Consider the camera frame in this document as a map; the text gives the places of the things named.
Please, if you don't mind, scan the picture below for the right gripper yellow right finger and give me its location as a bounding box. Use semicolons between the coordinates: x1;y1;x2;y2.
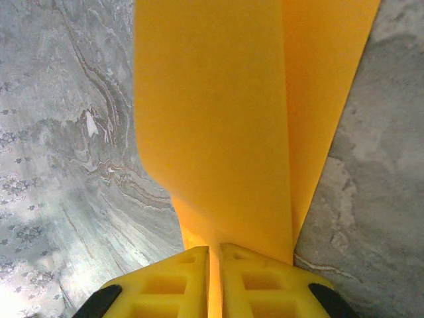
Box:
220;243;358;318

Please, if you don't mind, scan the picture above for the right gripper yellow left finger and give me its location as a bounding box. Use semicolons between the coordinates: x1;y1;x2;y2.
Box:
74;245;210;318

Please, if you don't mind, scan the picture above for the yellow paper sheet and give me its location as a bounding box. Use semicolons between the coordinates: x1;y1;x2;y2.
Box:
132;0;382;318

